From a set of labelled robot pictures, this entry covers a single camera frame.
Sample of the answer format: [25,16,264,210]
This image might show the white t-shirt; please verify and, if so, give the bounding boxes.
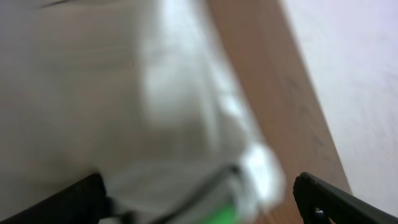
[1,1,286,223]

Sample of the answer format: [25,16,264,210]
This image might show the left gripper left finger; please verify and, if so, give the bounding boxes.
[1,173,107,224]

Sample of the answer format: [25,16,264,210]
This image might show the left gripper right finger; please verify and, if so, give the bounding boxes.
[293,172,397,224]

